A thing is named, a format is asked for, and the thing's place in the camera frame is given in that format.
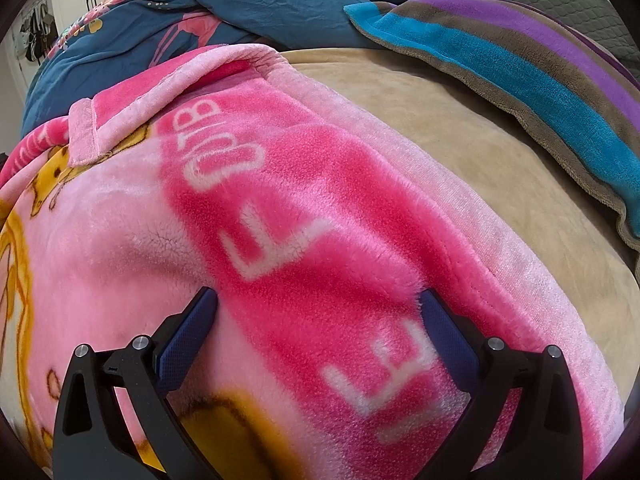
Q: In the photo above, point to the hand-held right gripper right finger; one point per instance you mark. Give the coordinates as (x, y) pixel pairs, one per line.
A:
(450, 337)

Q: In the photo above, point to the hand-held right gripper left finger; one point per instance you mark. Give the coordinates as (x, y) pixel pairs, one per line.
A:
(187, 340)

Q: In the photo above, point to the beige bed sheet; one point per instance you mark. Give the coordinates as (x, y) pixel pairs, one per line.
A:
(475, 160)

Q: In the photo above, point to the pink printed blanket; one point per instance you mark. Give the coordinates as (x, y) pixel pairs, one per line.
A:
(300, 185)

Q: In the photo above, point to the striped colourful pillow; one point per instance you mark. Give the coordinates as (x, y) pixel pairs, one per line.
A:
(500, 60)

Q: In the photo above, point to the blue floral quilt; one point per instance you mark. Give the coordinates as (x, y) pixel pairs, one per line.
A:
(200, 0)

